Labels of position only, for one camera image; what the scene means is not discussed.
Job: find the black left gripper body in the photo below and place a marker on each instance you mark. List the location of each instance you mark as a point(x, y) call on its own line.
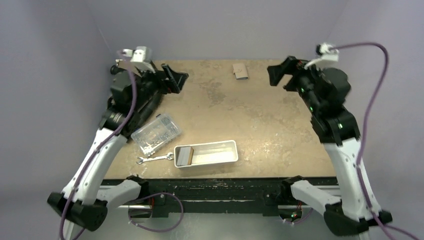
point(150, 84)

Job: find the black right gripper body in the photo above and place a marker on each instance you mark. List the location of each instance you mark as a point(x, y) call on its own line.
point(291, 79)

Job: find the grey credit card stack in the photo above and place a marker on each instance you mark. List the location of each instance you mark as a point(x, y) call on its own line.
point(185, 156)

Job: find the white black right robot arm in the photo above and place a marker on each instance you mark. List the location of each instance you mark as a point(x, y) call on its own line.
point(356, 209)

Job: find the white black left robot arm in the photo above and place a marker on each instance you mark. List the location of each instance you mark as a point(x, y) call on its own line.
point(82, 205)

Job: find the clear plastic bag of screws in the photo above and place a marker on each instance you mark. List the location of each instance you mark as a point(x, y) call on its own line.
point(156, 134)

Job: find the silver open-end wrench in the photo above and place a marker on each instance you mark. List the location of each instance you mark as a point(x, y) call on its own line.
point(169, 156)

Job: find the white rectangular tray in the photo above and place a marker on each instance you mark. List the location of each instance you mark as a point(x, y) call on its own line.
point(207, 154)

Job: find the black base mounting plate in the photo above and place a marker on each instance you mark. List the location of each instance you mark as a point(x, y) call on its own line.
point(252, 195)

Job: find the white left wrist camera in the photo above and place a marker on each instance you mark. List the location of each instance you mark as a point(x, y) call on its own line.
point(136, 60)

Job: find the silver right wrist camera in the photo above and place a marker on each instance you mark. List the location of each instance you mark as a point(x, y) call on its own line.
point(327, 55)

